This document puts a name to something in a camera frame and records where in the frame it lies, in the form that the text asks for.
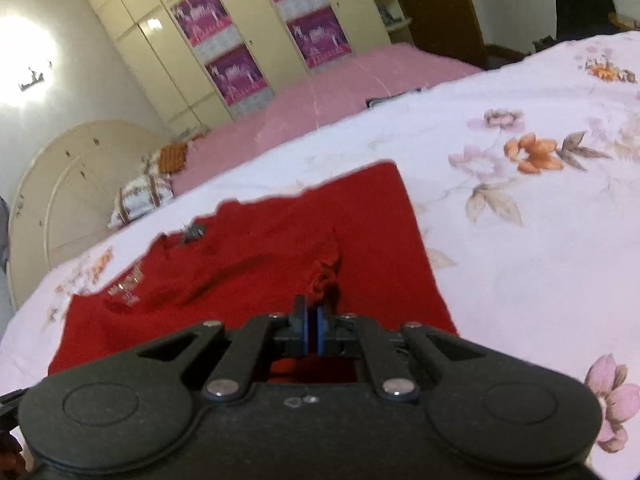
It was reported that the red knit garment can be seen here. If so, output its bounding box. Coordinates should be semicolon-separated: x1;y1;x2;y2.
47;160;461;386

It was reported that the cream wardrobe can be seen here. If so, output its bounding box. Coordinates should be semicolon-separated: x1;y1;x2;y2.
70;0;396;136

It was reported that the orange patterned pillow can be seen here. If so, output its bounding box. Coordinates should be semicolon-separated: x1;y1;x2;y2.
157;142;192;177

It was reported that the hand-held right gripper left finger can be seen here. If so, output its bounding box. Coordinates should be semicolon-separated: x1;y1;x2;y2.
135;295;312;404

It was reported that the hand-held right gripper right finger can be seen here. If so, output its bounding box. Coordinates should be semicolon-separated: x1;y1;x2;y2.
312;306;489;404

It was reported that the pink bedsheet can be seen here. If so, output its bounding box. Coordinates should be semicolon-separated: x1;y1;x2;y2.
172;42;483;196

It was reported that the brown wooden door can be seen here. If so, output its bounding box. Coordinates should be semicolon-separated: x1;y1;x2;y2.
382;0;488;68

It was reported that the cream wooden headboard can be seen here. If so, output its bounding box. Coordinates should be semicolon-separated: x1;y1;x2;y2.
7;120;173;311

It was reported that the cream open shelf unit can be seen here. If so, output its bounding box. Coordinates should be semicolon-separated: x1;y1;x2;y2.
356;0;414;45

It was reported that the floral white blanket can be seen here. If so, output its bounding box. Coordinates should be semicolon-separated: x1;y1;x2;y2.
0;30;640;480

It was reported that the black white striped cloth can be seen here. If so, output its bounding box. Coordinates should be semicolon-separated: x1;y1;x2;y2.
365;87;426;109

